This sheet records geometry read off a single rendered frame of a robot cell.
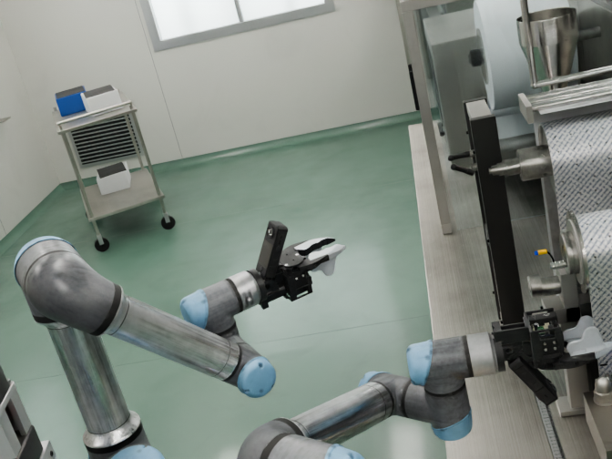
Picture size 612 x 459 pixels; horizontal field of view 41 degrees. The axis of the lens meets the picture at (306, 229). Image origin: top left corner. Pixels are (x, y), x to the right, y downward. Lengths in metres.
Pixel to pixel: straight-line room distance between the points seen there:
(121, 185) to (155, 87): 1.34
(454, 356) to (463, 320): 0.58
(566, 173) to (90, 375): 0.97
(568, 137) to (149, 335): 0.86
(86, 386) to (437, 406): 0.65
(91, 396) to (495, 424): 0.78
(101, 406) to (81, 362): 0.10
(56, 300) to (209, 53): 5.79
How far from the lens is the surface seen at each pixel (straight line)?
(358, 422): 1.48
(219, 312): 1.64
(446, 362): 1.47
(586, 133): 1.65
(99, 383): 1.62
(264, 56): 7.03
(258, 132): 7.20
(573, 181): 1.65
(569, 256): 1.47
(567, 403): 1.71
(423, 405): 1.55
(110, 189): 6.24
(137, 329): 1.45
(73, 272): 1.42
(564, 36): 2.07
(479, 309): 2.08
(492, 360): 1.47
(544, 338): 1.48
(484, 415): 1.72
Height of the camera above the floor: 1.92
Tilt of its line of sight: 22 degrees down
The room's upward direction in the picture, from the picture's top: 14 degrees counter-clockwise
